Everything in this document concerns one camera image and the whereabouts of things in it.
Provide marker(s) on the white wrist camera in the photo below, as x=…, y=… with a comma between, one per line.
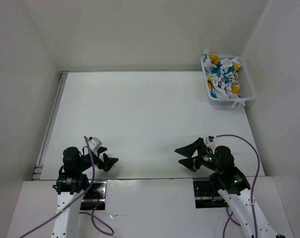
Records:
x=210, y=141
x=94, y=143

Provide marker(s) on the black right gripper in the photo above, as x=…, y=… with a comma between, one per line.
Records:
x=192, y=163

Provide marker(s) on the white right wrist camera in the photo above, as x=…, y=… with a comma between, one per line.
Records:
x=210, y=141

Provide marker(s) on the white plastic mesh basket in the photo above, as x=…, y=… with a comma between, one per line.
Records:
x=247, y=90

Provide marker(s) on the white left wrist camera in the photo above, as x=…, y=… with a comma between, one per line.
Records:
x=94, y=143

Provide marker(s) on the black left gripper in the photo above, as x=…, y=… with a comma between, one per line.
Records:
x=107, y=163

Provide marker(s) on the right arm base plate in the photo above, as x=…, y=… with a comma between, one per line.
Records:
x=205, y=197

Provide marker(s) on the aluminium table edge rail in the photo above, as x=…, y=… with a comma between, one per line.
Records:
x=48, y=132

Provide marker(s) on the patterned white yellow teal shorts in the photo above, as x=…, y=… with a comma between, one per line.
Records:
x=222, y=78

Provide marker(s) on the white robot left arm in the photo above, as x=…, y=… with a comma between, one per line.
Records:
x=72, y=184

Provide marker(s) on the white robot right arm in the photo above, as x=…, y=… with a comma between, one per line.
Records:
x=230, y=183

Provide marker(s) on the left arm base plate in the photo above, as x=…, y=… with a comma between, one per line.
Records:
x=94, y=199

